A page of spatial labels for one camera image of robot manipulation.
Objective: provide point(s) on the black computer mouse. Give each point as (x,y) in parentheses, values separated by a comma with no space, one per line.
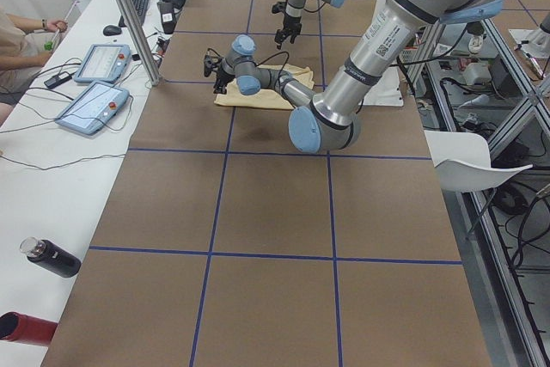
(112,30)

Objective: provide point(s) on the person right hand on mouse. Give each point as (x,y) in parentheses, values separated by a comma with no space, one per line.
(56,26)

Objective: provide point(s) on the near blue teach pendant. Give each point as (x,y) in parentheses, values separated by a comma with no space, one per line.
(93,108)

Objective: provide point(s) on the blue teach pendant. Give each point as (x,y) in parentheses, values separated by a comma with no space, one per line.
(93,108)
(103,62)

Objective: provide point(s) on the far blue teach pendant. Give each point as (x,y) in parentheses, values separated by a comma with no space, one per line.
(103,62)

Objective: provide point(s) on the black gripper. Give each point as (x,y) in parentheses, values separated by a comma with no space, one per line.
(290,23)
(223,70)

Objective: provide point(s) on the red water bottle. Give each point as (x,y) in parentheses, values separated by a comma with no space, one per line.
(26,329)

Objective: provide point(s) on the black computer keyboard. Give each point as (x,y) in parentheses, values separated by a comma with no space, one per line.
(141,7)

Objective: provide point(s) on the black water bottle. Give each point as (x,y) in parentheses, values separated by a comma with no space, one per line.
(50,256)

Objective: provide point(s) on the seated person beige shirt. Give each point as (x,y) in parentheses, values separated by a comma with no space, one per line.
(21,58)

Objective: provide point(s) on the aluminium frame post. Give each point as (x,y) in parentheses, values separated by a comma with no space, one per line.
(130,15)

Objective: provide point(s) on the white plastic chair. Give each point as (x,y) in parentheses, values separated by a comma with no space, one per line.
(463,162)

